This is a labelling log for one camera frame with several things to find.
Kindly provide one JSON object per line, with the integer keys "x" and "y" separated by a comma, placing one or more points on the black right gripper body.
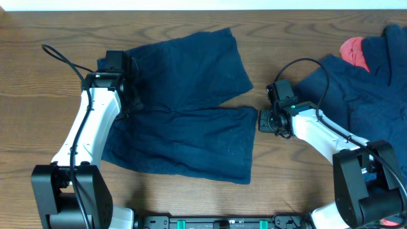
{"x": 268, "y": 123}

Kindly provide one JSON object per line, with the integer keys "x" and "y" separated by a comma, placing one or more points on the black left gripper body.
{"x": 133, "y": 90}

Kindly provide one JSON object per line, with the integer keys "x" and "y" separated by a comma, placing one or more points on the dark navy shorts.
{"x": 182, "y": 128}

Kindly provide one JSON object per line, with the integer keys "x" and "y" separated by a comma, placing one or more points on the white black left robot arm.
{"x": 70, "y": 192}

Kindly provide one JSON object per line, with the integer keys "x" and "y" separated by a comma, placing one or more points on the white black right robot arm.
{"x": 367, "y": 180}

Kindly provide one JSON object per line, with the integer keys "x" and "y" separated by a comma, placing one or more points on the dark navy clothes pile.
{"x": 371, "y": 104}

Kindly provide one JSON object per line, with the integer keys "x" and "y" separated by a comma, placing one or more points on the red garment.
{"x": 351, "y": 52}

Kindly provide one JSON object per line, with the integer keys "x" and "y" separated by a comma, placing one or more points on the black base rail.
{"x": 279, "y": 221}

